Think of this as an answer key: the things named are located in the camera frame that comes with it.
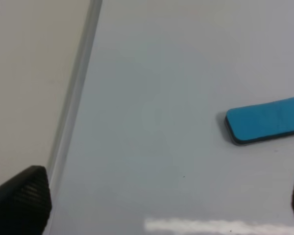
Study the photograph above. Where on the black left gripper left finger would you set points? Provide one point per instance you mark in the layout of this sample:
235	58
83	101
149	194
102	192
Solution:
25	203

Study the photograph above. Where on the whiteboard with aluminium frame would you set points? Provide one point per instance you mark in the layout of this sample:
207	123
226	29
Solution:
150	153

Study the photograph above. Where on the blue whiteboard eraser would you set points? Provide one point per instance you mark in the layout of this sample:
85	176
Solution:
262	122

